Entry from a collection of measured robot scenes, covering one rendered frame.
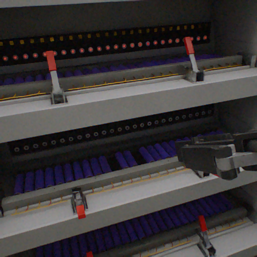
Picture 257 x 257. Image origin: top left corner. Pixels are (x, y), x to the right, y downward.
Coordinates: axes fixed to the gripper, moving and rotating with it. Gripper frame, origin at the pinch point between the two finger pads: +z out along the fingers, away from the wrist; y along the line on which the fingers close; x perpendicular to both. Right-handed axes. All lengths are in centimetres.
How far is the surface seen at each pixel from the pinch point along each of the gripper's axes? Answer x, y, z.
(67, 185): 3.2, 19.1, 19.9
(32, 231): 9.0, 26.2, 15.8
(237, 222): 24.3, -21.5, 26.9
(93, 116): -8.4, 12.3, 11.7
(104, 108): -9.4, 10.3, 11.1
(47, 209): 6.6, 23.4, 18.9
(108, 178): 3.8, 10.9, 19.3
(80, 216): 7.0, 17.7, 9.6
